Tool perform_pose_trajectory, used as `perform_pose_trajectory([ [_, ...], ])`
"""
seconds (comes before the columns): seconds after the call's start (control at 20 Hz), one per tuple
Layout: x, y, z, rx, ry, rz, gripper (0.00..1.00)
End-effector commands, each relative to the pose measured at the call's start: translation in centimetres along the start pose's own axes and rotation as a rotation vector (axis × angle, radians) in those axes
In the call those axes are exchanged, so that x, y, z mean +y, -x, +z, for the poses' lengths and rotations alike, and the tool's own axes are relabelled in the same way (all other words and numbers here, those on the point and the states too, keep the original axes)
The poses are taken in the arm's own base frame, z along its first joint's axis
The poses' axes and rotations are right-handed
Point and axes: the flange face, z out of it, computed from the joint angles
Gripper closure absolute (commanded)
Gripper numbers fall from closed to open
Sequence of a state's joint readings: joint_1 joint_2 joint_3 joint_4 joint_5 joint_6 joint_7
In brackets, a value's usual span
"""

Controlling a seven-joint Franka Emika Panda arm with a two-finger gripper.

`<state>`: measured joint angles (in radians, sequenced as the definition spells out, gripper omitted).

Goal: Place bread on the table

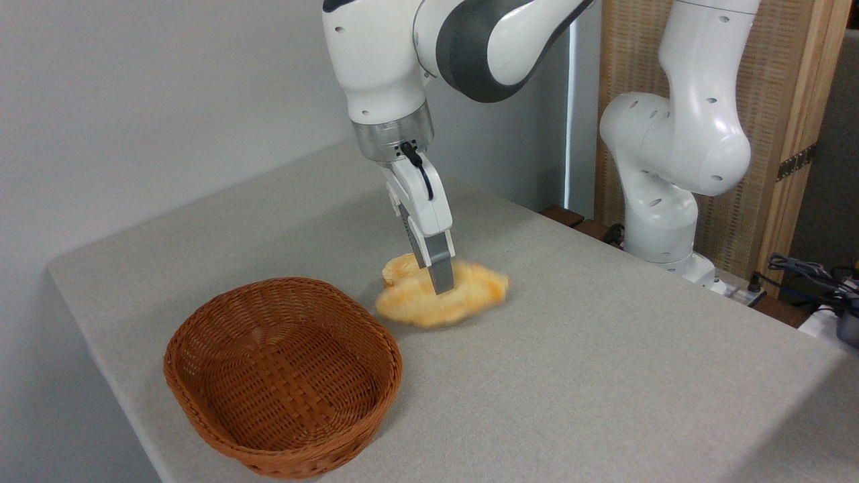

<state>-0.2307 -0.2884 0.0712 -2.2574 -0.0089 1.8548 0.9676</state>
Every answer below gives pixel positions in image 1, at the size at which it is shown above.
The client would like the black and blue cable bundle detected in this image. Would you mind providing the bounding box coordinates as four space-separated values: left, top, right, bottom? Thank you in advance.
767 253 859 304

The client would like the wooden rattan folding screen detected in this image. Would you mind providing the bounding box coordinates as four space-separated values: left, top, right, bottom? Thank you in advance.
594 0 854 299

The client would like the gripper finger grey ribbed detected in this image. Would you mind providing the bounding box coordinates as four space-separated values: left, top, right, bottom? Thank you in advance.
405 227 458 297

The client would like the long leaf-shaped bread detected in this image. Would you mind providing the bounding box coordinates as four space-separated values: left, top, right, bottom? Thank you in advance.
374 260 509 329

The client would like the small round bread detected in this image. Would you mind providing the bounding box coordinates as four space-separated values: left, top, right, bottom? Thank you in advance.
381 253 421 286

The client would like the brown wicker basket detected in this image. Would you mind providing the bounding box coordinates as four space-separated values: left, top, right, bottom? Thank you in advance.
163 277 404 480

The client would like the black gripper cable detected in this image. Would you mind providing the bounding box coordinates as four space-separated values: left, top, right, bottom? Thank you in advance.
400 141 436 202

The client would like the silver wrist flange adapter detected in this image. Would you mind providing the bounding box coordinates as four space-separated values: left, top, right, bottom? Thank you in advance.
350 101 436 164

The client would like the dark grey partition panel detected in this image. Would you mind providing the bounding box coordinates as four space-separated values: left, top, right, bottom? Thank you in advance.
787 27 859 270

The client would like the white box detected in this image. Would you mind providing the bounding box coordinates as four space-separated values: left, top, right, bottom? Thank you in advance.
797 305 859 354

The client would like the dark grey container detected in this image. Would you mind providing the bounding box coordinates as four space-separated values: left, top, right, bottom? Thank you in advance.
836 297 859 349

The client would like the dark metal screen hinge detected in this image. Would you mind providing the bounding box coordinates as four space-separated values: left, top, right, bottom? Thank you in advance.
776 143 817 182

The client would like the grey tablecloth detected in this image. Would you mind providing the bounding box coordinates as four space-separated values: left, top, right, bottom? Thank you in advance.
47 140 859 483

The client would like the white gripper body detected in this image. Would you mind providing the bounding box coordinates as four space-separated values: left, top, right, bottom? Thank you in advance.
381 154 455 237

